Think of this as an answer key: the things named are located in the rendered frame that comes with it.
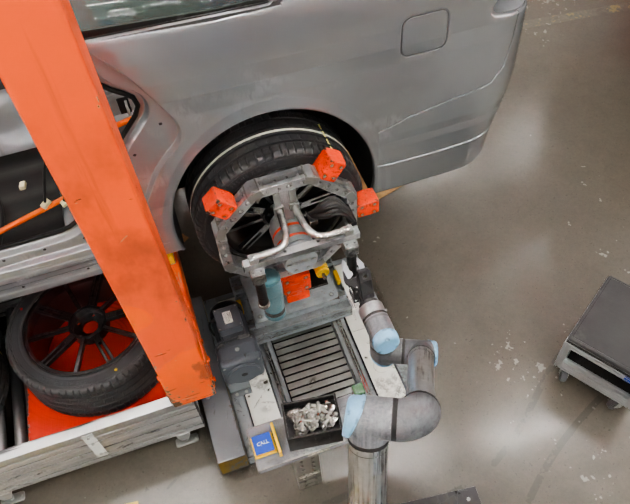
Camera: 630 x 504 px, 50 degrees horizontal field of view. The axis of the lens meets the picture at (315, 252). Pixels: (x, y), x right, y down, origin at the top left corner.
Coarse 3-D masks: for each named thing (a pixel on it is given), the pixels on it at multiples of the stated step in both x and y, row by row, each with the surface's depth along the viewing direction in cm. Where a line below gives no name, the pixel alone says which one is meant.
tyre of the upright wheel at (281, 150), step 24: (264, 120) 243; (288, 120) 245; (312, 120) 251; (216, 144) 245; (240, 144) 238; (264, 144) 236; (288, 144) 236; (312, 144) 239; (336, 144) 250; (192, 168) 251; (216, 168) 239; (240, 168) 233; (264, 168) 235; (192, 216) 255
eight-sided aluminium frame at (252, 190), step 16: (272, 176) 234; (288, 176) 236; (304, 176) 234; (240, 192) 235; (256, 192) 231; (272, 192) 234; (336, 192) 245; (352, 192) 247; (240, 208) 235; (352, 208) 255; (224, 224) 238; (224, 240) 245; (224, 256) 252; (320, 256) 273; (240, 272) 262; (288, 272) 274
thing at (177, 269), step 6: (174, 252) 273; (174, 264) 269; (180, 264) 279; (174, 270) 267; (180, 270) 267; (180, 276) 265; (180, 282) 264; (180, 288) 262; (186, 288) 267; (186, 294) 260; (186, 300) 259; (192, 306) 272; (192, 312) 257; (192, 318) 254; (198, 330) 261
